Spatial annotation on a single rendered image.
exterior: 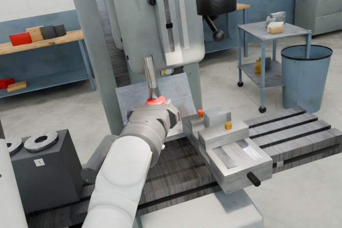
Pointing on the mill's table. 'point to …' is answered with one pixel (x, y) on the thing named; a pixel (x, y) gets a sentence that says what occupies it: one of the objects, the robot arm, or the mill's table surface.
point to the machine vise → (229, 157)
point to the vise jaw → (223, 134)
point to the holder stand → (46, 169)
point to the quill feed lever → (218, 37)
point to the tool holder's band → (157, 101)
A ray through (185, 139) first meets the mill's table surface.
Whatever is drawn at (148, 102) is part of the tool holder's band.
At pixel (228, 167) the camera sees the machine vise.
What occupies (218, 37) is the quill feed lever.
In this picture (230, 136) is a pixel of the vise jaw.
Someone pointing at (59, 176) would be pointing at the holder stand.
